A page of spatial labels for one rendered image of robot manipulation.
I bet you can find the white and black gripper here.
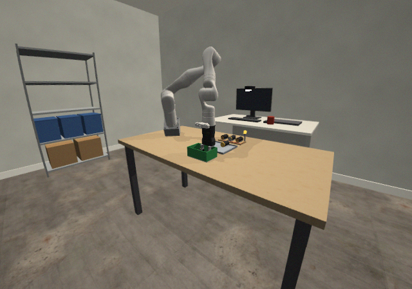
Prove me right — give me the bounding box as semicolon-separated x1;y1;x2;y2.
195;117;216;151

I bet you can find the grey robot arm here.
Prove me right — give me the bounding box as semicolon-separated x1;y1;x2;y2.
161;47;221;127

